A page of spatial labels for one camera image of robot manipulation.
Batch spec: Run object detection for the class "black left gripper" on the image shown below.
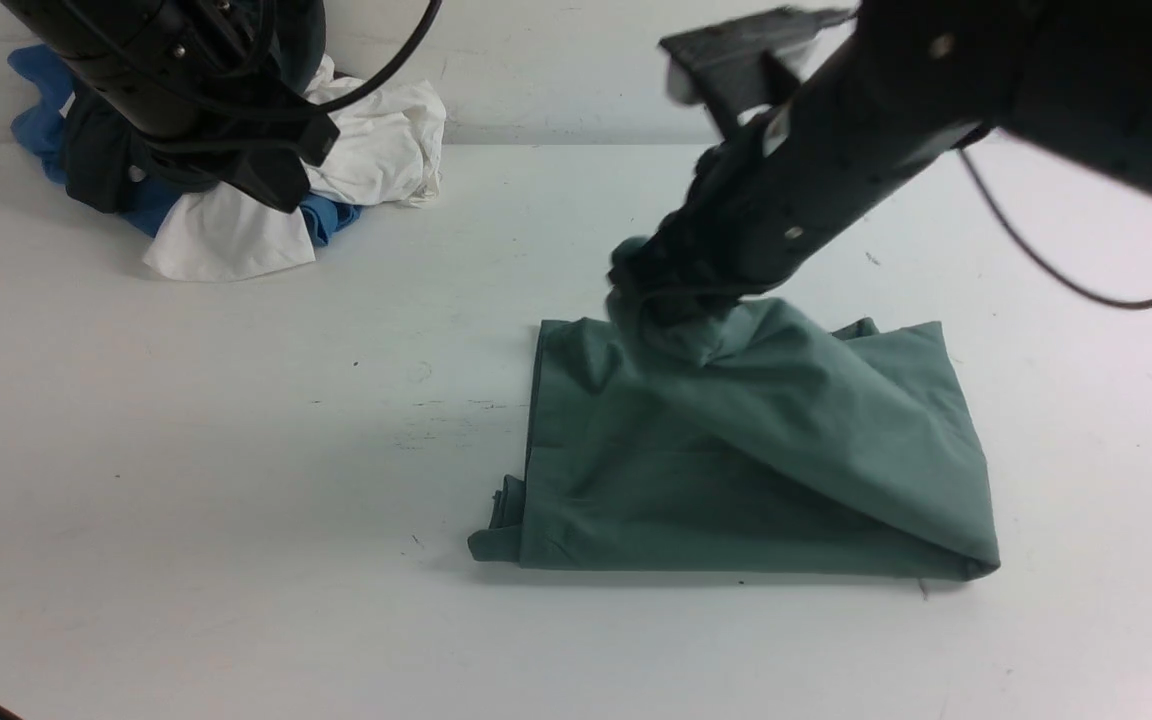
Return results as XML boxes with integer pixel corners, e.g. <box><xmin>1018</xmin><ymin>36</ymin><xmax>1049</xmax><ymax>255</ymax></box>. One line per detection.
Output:
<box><xmin>86</xmin><ymin>1</ymin><xmax>338</xmax><ymax>213</ymax></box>

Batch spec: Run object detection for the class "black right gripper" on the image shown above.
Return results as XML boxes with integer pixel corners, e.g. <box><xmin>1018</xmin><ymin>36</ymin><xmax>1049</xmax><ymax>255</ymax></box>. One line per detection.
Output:
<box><xmin>609</xmin><ymin>105</ymin><xmax>897</xmax><ymax>324</ymax></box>

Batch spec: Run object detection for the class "green long sleeve shirt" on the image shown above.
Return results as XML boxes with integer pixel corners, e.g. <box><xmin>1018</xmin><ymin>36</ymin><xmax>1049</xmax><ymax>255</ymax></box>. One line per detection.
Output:
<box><xmin>467</xmin><ymin>291</ymin><xmax>1001</xmax><ymax>583</ymax></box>

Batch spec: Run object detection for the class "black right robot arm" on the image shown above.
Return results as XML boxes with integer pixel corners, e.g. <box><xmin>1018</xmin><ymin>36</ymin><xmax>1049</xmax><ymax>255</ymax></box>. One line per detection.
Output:
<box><xmin>609</xmin><ymin>1</ymin><xmax>1152</xmax><ymax>325</ymax></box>

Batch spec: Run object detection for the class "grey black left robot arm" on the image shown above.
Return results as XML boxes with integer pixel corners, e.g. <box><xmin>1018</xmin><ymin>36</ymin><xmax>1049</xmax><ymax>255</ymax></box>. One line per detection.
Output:
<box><xmin>6</xmin><ymin>1</ymin><xmax>339</xmax><ymax>213</ymax></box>

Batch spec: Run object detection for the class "black crumpled garment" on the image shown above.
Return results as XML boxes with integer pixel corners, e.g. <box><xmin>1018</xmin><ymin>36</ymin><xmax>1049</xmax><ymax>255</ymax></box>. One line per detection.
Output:
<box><xmin>63</xmin><ymin>78</ymin><xmax>219</xmax><ymax>211</ymax></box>

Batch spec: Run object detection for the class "blue crumpled garment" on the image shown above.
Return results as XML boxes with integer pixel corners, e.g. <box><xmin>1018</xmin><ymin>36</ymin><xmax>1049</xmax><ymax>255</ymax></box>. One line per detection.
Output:
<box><xmin>6</xmin><ymin>44</ymin><xmax>364</xmax><ymax>247</ymax></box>

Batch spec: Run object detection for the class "white crumpled garment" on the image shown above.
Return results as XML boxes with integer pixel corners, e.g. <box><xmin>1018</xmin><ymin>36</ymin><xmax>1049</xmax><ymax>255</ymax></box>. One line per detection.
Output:
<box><xmin>143</xmin><ymin>81</ymin><xmax>447</xmax><ymax>283</ymax></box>

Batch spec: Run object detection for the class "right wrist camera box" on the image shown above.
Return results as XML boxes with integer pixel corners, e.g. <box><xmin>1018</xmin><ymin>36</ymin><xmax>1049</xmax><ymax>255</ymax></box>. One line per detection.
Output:
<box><xmin>658</xmin><ymin>6</ymin><xmax>856</xmax><ymax>138</ymax></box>

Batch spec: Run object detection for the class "black right camera cable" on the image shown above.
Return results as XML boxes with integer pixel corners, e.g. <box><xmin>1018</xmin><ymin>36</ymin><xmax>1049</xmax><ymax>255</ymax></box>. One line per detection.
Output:
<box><xmin>956</xmin><ymin>145</ymin><xmax>1152</xmax><ymax>311</ymax></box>

